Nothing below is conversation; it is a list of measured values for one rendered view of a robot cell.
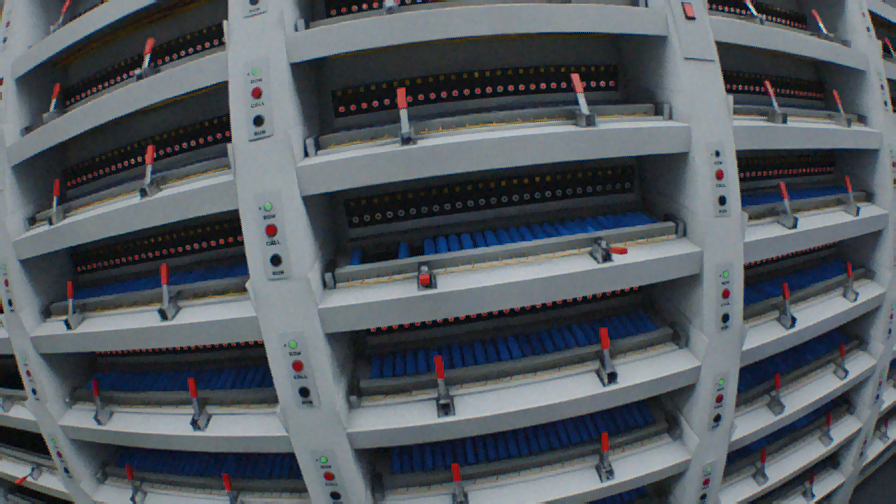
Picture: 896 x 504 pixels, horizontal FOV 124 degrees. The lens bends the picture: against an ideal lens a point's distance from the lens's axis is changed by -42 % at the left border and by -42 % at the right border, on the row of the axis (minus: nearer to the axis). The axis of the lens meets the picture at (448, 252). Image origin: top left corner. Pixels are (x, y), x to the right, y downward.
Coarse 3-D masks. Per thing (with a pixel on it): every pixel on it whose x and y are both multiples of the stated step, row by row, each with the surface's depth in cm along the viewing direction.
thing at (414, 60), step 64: (320, 0) 70; (768, 0) 74; (320, 64) 72; (384, 64) 72; (448, 64) 73; (512, 64) 74; (576, 64) 74; (768, 64) 76; (128, 128) 70; (384, 192) 75; (640, 192) 77
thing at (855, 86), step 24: (816, 0) 67; (840, 0) 59; (816, 24) 70; (840, 24) 62; (840, 72) 68; (864, 72) 60; (840, 96) 70; (864, 96) 62; (888, 96) 58; (888, 120) 59; (840, 168) 77; (864, 168) 68; (888, 168) 60; (888, 216) 62; (840, 240) 80; (864, 240) 71; (888, 240) 62; (888, 264) 63; (888, 288) 64; (888, 312) 64; (888, 360) 66; (864, 384) 70; (864, 432) 69; (864, 456) 70
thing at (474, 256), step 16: (656, 224) 64; (672, 224) 63; (544, 240) 63; (560, 240) 62; (576, 240) 62; (608, 240) 63; (624, 240) 62; (656, 240) 62; (432, 256) 62; (448, 256) 61; (464, 256) 61; (480, 256) 62; (496, 256) 62; (512, 256) 62; (528, 256) 61; (336, 272) 61; (352, 272) 61; (368, 272) 61; (384, 272) 61; (400, 272) 62; (448, 272) 60
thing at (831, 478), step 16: (816, 464) 79; (832, 464) 76; (848, 464) 71; (800, 480) 76; (816, 480) 75; (832, 480) 72; (768, 496) 76; (784, 496) 76; (800, 496) 73; (816, 496) 71
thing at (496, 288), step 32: (384, 224) 73; (416, 224) 73; (704, 224) 57; (320, 256) 61; (576, 256) 62; (640, 256) 59; (672, 256) 59; (320, 288) 59; (352, 288) 61; (384, 288) 60; (416, 288) 59; (448, 288) 58; (480, 288) 58; (512, 288) 58; (544, 288) 59; (576, 288) 59; (608, 288) 60; (352, 320) 58; (384, 320) 58; (416, 320) 59
